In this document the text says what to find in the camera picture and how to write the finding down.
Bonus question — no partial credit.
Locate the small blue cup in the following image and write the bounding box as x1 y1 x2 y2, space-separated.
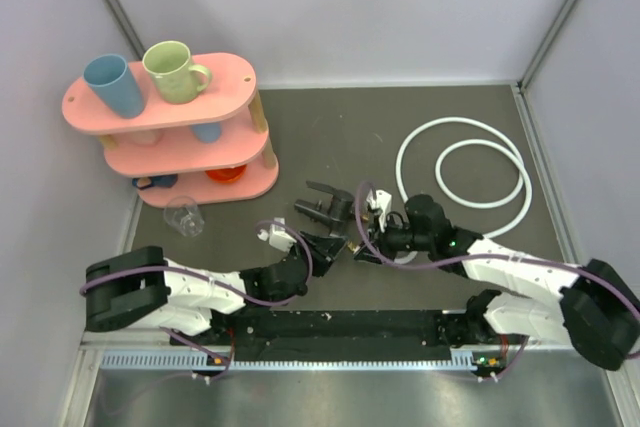
191 122 222 143

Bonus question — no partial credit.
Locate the blue toy object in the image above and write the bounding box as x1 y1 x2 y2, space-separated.
132 174 178 191

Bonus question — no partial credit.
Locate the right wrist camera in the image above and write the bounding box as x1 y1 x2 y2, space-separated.
366 190 392 232

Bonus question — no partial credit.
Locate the clear plastic cup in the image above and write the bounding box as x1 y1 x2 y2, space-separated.
163 196 204 237

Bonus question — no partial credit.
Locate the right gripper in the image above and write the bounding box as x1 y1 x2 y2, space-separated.
356 211 434 264

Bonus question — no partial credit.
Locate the white shower hose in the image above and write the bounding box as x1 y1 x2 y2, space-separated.
394 116 533 266

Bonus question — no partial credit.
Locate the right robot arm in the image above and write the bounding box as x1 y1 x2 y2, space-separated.
354 190 639 371

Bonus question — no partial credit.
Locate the green ceramic mug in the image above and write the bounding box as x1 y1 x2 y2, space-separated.
142 40 213 105

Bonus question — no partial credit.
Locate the black faucet mixer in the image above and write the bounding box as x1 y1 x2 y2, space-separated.
294 181 355 239

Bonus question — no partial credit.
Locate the pink three-tier shelf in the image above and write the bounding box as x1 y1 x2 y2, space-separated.
62 53 279 208

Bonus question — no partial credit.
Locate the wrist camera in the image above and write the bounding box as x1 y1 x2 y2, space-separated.
257 217 297 252
366 190 392 232

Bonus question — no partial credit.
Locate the blue tumbler cup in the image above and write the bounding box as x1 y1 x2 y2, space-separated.
83 54 145 119

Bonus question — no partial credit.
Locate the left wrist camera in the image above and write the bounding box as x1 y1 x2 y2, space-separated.
257 217 297 252

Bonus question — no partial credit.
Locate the pink cup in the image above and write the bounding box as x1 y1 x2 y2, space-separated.
128 130 162 147

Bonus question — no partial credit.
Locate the aluminium cable rail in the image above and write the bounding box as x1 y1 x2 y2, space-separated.
100 345 479 372

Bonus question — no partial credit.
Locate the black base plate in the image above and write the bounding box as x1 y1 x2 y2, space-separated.
231 310 472 362

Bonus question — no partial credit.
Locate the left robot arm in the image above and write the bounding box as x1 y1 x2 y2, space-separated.
80 232 347 344

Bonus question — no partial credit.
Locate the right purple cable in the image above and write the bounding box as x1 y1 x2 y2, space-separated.
353 180 640 381

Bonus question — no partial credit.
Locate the orange bowl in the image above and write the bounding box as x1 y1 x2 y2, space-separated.
205 164 247 184

